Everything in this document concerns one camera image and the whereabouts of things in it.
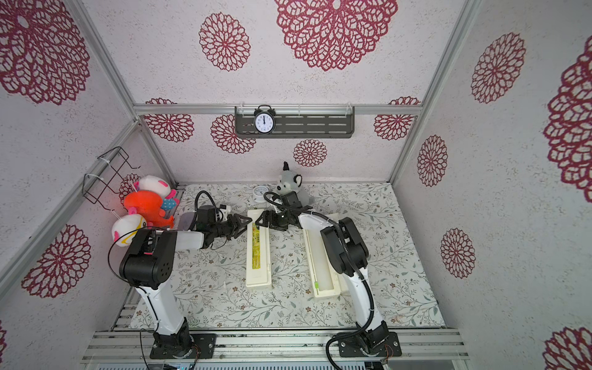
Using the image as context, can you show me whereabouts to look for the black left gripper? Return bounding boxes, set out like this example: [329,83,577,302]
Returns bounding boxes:
[212,213,252,242]

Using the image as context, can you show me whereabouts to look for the cream wrap dispenser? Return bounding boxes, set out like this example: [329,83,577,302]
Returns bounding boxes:
[338,274,348,294]
[245,209,272,289]

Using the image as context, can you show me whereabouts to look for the cream dispenser bottom tray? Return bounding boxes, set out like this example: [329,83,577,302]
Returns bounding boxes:
[303,229,342,298]

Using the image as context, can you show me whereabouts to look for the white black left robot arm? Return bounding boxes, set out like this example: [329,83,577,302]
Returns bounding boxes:
[119,212,252,339]

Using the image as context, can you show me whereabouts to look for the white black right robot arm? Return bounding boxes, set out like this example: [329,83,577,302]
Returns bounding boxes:
[298,211,389,347]

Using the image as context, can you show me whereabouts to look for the small white round clock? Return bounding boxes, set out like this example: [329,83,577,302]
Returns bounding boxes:
[252,185,270,204]

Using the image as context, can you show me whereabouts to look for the grey plush wolf toy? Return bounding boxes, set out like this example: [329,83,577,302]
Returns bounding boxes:
[274,161,314,206]

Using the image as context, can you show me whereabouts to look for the floral table mat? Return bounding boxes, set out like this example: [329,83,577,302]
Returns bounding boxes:
[129,182,445,330]

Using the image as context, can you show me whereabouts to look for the red orange plush toy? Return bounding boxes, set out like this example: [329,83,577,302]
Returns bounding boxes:
[123,191,174,228]

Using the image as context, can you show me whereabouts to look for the black alarm clock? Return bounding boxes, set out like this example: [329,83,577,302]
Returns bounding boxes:
[254,104,276,134]

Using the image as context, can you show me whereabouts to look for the white pink plush toy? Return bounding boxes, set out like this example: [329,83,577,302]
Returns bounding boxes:
[134,175,177,200]

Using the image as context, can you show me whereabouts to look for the white plush toy yellow glasses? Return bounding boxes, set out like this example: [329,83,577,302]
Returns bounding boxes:
[111,214,147,248]

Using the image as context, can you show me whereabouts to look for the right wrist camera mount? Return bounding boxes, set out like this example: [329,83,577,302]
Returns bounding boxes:
[280,191,303,211]

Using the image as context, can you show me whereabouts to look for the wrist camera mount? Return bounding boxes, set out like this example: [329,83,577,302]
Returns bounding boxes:
[196,204,231,224]
[280,191,303,211]

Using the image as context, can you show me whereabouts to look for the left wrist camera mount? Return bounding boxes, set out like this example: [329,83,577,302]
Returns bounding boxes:
[196,204,231,224]

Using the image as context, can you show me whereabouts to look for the grey wall shelf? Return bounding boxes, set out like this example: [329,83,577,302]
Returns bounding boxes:
[234,106,356,139]

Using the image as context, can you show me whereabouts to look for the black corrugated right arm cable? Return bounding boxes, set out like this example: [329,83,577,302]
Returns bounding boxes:
[263,191,376,370]

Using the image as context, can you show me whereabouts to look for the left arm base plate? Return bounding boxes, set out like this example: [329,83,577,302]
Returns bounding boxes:
[150,333,217,360]

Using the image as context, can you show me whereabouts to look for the black wire wall basket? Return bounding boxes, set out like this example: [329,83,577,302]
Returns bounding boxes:
[80,146,142,214]

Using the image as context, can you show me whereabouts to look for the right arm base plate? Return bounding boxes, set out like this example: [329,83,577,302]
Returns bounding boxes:
[339,331,402,358]

